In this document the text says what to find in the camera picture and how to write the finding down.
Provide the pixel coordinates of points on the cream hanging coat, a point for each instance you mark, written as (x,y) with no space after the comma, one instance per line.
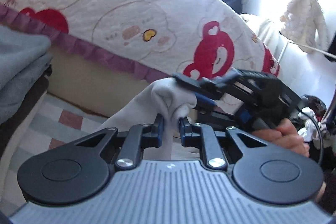
(305,25)

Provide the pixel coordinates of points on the checkered floor rug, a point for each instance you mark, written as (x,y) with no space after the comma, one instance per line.
(51,123)

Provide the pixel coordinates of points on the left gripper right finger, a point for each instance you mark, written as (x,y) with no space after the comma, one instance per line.
(203,137)

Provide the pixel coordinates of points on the white long-sleeve shirt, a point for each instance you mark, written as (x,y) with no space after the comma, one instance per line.
(163,97)

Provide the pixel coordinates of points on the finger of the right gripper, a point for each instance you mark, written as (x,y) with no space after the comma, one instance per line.
(204,103)
(214,88)

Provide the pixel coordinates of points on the grey folded towel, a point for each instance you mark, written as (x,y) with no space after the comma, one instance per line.
(24,58)

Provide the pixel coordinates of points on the person's right hand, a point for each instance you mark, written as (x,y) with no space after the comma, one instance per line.
(286,136)

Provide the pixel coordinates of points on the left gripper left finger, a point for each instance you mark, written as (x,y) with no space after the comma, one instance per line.
(133,142)

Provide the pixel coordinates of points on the dark brown folded garment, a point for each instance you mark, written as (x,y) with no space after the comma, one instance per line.
(33,95)

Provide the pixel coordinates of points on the pile of dark clothes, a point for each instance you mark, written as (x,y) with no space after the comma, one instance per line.
(323,116)

